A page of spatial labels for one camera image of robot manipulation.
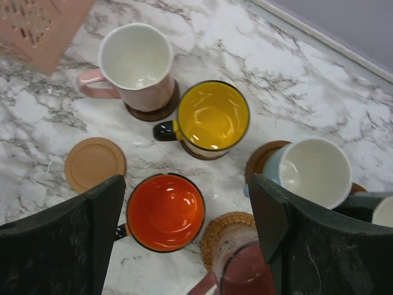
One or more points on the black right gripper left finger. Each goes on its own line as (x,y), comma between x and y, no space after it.
(66,248)

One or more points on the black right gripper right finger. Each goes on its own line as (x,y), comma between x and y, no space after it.
(314,250)

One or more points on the pink maroon mug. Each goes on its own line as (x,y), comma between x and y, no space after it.
(238,266)

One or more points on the white cup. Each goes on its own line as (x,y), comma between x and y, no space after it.
(373,207)

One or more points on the white blue mug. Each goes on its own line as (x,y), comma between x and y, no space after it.
(310,172)

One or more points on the light beech wooden coaster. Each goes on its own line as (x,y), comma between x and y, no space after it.
(91,162)

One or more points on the woven rattan coaster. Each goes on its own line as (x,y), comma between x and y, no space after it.
(215,230)

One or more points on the brown ringed wooden saucer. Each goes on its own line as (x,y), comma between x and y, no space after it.
(261,159)

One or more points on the orange metallic cup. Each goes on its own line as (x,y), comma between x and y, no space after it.
(164,213)

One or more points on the dark brown wooden coaster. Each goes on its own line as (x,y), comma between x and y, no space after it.
(202,154)

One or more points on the dark walnut coaster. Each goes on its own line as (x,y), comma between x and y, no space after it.
(161,113)

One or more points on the yellow black mug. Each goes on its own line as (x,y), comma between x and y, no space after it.
(212,116)

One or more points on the white pink mug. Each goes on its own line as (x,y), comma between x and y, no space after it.
(134,65)

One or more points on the peach plastic file organizer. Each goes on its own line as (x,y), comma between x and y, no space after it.
(37,33)

